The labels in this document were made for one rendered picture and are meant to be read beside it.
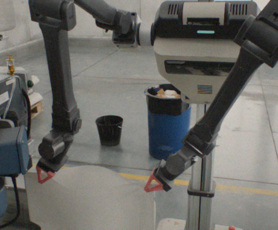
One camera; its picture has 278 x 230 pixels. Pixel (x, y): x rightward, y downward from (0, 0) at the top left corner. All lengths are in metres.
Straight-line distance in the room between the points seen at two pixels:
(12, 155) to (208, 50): 0.78
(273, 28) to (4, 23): 0.61
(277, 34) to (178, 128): 2.62
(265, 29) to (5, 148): 0.63
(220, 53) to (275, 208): 1.89
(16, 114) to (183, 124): 2.26
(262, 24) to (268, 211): 2.25
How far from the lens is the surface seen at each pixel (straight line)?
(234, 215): 2.86
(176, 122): 3.35
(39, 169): 1.23
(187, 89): 1.51
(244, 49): 0.86
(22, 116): 1.38
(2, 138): 0.90
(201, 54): 1.34
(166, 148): 3.46
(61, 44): 0.97
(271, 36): 0.83
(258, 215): 2.91
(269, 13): 0.85
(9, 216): 1.94
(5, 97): 1.29
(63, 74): 1.02
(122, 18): 1.23
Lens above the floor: 1.64
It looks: 21 degrees down
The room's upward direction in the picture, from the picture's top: 1 degrees counter-clockwise
